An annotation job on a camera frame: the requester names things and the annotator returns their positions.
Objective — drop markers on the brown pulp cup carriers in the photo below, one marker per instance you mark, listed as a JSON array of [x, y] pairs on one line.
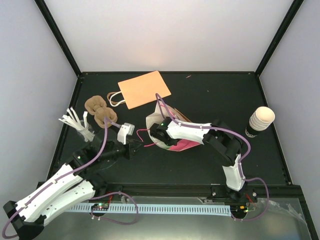
[[97, 107]]

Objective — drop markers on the black frame post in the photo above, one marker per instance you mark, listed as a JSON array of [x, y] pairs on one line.
[[42, 6], [283, 27]]

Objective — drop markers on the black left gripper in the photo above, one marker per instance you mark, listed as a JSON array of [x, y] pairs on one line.
[[132, 150]]

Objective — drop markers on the light blue cable duct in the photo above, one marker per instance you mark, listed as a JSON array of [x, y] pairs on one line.
[[160, 209]]

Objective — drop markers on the cream cakes paper bag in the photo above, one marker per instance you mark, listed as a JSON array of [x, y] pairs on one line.
[[167, 129]]

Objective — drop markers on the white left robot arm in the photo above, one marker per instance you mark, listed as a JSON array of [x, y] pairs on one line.
[[76, 181]]

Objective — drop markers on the plain brown paper bag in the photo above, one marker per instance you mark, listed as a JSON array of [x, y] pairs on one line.
[[139, 90]]

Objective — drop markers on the stack of paper cups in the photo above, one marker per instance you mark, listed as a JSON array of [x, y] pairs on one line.
[[259, 121]]

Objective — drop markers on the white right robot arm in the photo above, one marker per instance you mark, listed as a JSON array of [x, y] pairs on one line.
[[224, 144]]

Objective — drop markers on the black frame post left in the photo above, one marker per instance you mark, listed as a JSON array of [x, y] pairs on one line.
[[42, 6]]

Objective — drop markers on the black frame post right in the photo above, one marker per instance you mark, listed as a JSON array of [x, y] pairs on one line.
[[283, 27]]

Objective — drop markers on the white straws bundle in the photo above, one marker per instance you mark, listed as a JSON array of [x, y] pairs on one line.
[[82, 127]]

